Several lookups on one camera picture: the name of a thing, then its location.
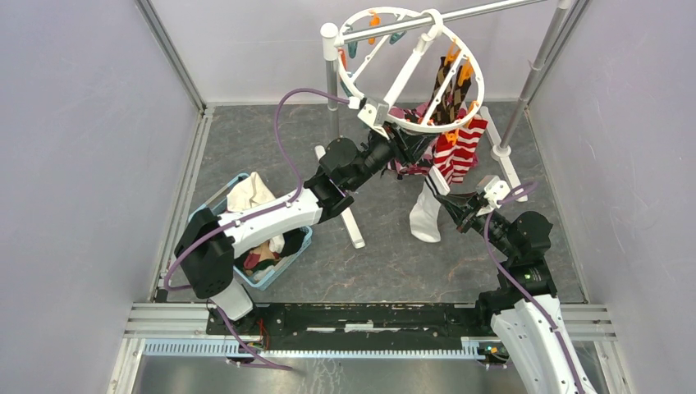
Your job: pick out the white round clip hanger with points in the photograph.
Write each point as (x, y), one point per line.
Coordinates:
(380, 24)

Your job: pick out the white sock black stripes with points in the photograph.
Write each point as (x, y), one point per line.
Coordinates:
(423, 216)

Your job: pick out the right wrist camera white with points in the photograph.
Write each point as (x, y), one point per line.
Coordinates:
(493, 189)

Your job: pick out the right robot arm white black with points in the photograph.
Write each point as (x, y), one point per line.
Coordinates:
(524, 312)

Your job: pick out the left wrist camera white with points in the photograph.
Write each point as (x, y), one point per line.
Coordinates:
(372, 112)

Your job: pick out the white cloth in basket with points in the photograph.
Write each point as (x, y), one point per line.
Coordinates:
(248, 193)

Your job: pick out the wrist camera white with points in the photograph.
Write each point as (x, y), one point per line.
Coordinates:
(493, 189)
(372, 112)

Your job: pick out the red white striped sock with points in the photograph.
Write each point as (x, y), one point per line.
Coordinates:
(463, 157)

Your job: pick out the orange clip front holding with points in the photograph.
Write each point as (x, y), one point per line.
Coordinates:
(452, 54)

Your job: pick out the orange clip right rim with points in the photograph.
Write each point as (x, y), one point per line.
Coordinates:
(452, 137)

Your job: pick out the metal clothes rack frame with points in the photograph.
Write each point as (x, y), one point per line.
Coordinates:
(333, 109)

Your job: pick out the light blue laundry basket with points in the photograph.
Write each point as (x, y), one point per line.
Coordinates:
(252, 267)

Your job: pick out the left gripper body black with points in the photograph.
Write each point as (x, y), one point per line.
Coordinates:
(393, 133)

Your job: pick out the teal clip right rim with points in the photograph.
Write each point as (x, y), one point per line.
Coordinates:
(352, 46)

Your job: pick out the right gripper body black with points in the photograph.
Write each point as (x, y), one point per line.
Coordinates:
(471, 219)

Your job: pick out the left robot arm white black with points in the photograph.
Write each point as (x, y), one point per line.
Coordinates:
(211, 243)

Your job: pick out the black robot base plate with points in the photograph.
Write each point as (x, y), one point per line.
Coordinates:
(364, 326)

